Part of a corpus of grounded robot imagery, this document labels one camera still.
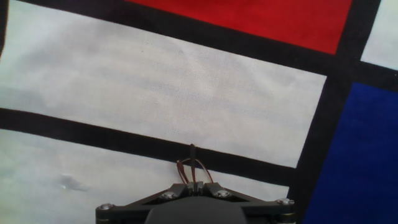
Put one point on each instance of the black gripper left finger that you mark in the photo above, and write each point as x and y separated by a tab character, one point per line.
174	190

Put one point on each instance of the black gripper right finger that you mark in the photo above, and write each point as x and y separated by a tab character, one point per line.
217	190

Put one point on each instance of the brown thin-framed glasses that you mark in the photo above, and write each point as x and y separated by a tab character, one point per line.
192	155

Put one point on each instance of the colour block tablecloth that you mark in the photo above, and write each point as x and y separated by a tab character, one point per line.
186	77

